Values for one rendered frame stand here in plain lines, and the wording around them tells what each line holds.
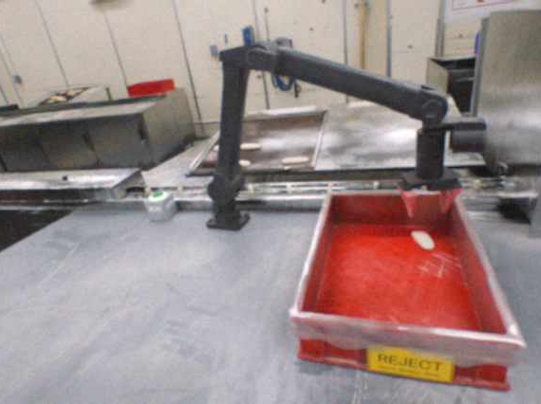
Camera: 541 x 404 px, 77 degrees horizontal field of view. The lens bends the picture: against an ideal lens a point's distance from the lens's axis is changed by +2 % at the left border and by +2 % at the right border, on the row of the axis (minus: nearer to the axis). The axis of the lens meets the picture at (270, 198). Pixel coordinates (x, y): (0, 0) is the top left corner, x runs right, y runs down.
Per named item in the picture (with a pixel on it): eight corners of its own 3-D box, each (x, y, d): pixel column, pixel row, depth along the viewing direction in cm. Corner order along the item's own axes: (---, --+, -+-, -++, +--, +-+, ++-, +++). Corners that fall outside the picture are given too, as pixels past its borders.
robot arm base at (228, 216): (205, 228, 106) (238, 231, 101) (199, 205, 103) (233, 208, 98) (219, 214, 113) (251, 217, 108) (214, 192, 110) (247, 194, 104)
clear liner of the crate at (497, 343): (289, 362, 58) (282, 320, 54) (326, 219, 99) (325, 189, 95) (522, 399, 48) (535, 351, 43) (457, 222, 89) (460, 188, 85)
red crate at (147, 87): (128, 97, 437) (124, 86, 432) (142, 92, 468) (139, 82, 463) (163, 92, 426) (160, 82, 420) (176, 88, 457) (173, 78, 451)
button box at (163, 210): (151, 229, 117) (140, 201, 112) (162, 218, 124) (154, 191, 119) (172, 229, 115) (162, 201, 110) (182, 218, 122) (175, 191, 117)
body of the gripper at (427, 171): (458, 185, 74) (461, 152, 70) (411, 192, 74) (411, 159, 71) (444, 174, 79) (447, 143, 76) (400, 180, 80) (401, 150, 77)
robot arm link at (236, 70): (234, 31, 84) (214, 33, 76) (286, 43, 80) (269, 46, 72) (222, 185, 108) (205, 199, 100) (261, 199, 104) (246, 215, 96)
